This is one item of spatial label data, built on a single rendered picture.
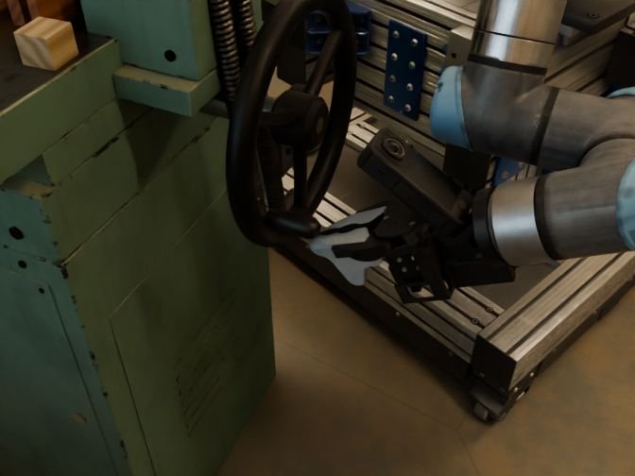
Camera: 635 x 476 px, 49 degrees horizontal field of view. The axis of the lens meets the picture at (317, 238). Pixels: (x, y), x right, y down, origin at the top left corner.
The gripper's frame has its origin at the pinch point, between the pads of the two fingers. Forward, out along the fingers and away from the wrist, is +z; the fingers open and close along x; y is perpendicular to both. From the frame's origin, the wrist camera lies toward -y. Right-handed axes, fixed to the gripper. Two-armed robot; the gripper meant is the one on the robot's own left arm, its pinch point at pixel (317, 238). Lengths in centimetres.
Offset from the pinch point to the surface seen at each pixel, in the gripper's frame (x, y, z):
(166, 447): -5, 30, 45
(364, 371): 41, 59, 43
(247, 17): 9.6, -22.2, 2.0
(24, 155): -13.7, -22.0, 14.5
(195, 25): 2.3, -24.4, 2.3
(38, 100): -10.4, -25.5, 12.5
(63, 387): -13.1, 8.1, 40.3
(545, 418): 46, 78, 10
